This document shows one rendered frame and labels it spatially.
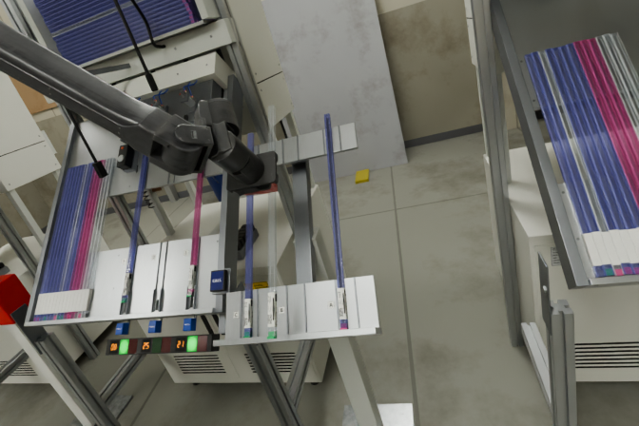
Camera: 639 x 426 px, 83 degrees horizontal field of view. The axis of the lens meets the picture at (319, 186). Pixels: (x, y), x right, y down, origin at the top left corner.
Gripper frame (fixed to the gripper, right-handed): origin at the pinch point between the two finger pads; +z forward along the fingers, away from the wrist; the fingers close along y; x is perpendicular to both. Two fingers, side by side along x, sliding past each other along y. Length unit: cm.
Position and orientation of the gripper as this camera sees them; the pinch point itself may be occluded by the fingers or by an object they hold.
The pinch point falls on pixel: (271, 187)
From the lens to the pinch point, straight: 77.3
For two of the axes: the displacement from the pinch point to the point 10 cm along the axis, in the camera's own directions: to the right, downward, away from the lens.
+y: -9.5, 1.8, 2.7
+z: 3.2, 3.7, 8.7
